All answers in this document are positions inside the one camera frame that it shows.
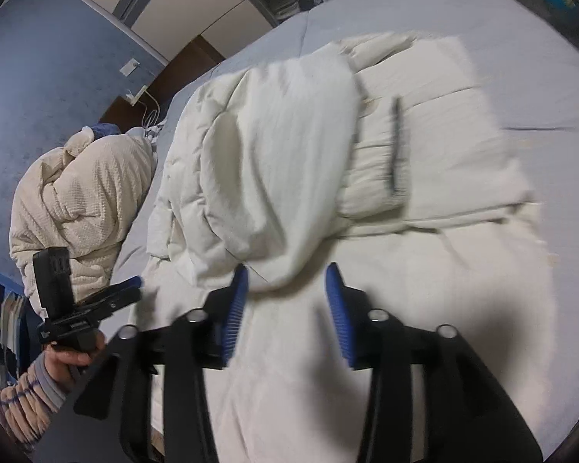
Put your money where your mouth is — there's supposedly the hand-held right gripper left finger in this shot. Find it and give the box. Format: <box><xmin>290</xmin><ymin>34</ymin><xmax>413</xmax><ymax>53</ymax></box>
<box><xmin>72</xmin><ymin>264</ymin><xmax>249</xmax><ymax>463</ymax></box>

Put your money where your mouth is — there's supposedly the white charging cable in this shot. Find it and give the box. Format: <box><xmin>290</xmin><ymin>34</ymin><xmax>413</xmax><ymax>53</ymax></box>
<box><xmin>137</xmin><ymin>91</ymin><xmax>167</xmax><ymax>131</ymax></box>

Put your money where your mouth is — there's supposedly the brown wooden headboard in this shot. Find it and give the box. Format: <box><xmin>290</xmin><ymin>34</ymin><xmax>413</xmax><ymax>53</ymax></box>
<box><xmin>99</xmin><ymin>34</ymin><xmax>225</xmax><ymax>126</ymax></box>

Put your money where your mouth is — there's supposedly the bed with grey sheet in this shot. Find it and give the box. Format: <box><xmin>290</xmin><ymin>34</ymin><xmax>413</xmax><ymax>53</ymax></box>
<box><xmin>111</xmin><ymin>0</ymin><xmax>579</xmax><ymax>463</ymax></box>

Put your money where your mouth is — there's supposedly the white wardrobe with open shelves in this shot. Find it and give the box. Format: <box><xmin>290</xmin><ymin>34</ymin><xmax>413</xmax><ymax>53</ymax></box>
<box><xmin>51</xmin><ymin>0</ymin><xmax>406</xmax><ymax>59</ymax></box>

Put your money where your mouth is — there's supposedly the person's left forearm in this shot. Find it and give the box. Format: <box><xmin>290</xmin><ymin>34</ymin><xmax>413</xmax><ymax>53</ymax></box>
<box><xmin>0</xmin><ymin>352</ymin><xmax>78</xmax><ymax>454</ymax></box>

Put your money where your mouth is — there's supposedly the cream textured blanket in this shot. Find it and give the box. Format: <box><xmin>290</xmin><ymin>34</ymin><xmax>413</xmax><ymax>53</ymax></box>
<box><xmin>8</xmin><ymin>128</ymin><xmax>157</xmax><ymax>304</ymax></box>

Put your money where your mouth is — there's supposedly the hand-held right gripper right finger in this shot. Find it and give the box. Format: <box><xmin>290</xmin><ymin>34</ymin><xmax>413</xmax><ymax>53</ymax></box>
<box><xmin>324</xmin><ymin>263</ymin><xmax>543</xmax><ymax>463</ymax></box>

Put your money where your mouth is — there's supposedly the person's left hand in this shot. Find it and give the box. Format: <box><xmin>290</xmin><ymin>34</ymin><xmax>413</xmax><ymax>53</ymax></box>
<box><xmin>43</xmin><ymin>330</ymin><xmax>107</xmax><ymax>394</ymax></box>

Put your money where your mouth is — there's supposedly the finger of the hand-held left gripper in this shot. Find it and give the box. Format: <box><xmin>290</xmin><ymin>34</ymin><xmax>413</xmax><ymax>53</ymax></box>
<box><xmin>84</xmin><ymin>287</ymin><xmax>143</xmax><ymax>321</ymax></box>
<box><xmin>74</xmin><ymin>275</ymin><xmax>143</xmax><ymax>308</ymax></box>

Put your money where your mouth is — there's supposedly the white hooded jacket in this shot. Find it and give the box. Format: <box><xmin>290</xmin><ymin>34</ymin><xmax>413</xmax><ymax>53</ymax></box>
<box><xmin>128</xmin><ymin>31</ymin><xmax>558</xmax><ymax>463</ymax></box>

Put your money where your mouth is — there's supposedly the blue pillow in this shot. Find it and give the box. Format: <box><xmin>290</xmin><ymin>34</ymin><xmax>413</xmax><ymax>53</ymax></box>
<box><xmin>82</xmin><ymin>123</ymin><xmax>122</xmax><ymax>139</ymax></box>

